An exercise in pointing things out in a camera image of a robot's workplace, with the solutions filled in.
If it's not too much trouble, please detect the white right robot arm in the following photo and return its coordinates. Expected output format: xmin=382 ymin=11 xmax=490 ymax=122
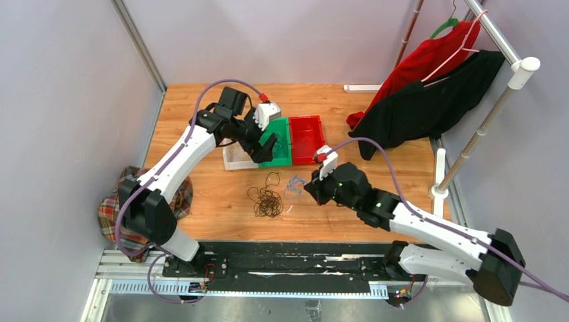
xmin=304 ymin=162 xmax=525 ymax=307

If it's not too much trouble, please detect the black shirt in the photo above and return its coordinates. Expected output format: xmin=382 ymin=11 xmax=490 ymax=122
xmin=348 ymin=50 xmax=505 ymax=160

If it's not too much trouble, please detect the grey corner wall post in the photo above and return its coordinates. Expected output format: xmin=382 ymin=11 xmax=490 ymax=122
xmin=110 ymin=0 xmax=167 ymax=95

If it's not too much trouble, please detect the red shirt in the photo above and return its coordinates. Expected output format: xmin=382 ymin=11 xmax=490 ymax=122
xmin=369 ymin=21 xmax=480 ymax=107

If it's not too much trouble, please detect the red plastic bin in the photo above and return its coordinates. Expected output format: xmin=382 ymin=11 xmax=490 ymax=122
xmin=289 ymin=115 xmax=325 ymax=166

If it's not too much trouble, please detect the green hanger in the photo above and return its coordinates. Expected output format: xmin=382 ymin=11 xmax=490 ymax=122
xmin=429 ymin=0 xmax=460 ymax=40

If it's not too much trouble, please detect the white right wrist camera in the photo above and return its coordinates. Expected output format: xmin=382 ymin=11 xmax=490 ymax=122
xmin=314 ymin=145 xmax=339 ymax=180

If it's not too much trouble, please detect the brown cable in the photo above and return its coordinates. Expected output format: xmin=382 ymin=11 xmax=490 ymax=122
xmin=247 ymin=171 xmax=285 ymax=219

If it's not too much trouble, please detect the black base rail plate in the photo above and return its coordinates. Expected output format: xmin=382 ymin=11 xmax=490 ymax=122
xmin=162 ymin=241 xmax=425 ymax=294

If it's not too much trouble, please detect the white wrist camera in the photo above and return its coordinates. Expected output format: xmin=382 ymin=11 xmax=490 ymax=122
xmin=253 ymin=103 xmax=282 ymax=131
xmin=314 ymin=145 xmax=339 ymax=180

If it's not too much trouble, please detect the plaid cloth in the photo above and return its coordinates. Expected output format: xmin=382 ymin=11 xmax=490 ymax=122
xmin=97 ymin=166 xmax=194 ymax=263

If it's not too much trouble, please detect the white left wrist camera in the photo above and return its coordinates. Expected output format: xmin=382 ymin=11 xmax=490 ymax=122
xmin=253 ymin=103 xmax=282 ymax=131

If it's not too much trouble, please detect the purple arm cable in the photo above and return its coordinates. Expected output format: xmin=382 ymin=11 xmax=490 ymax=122
xmin=324 ymin=138 xmax=569 ymax=309
xmin=114 ymin=78 xmax=268 ymax=305

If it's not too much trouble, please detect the pink hanger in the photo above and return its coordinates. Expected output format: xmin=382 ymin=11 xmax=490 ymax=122
xmin=421 ymin=9 xmax=488 ymax=83

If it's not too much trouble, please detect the white translucent plastic bin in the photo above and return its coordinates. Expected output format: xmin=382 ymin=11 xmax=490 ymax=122
xmin=221 ymin=139 xmax=259 ymax=170

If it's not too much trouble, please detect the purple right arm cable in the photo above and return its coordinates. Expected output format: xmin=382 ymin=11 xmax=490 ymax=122
xmin=324 ymin=138 xmax=569 ymax=309

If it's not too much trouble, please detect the blue cable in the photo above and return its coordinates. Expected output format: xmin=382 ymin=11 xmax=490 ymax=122
xmin=268 ymin=135 xmax=307 ymax=202

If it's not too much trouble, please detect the silver clothes rack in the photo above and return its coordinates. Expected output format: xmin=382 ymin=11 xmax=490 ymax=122
xmin=391 ymin=0 xmax=541 ymax=210

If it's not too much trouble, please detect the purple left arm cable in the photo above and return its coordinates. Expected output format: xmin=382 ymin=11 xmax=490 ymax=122
xmin=114 ymin=78 xmax=268 ymax=305

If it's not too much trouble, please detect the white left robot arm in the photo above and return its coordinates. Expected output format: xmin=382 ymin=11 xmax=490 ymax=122
xmin=115 ymin=87 xmax=281 ymax=277

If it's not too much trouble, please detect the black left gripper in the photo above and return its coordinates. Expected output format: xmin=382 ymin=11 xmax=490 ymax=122
xmin=231 ymin=108 xmax=278 ymax=163

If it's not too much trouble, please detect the green plastic bin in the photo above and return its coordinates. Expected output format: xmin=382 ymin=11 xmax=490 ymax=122
xmin=258 ymin=117 xmax=292 ymax=168

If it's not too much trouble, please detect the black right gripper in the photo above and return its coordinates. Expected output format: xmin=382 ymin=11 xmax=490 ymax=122
xmin=305 ymin=163 xmax=359 ymax=211

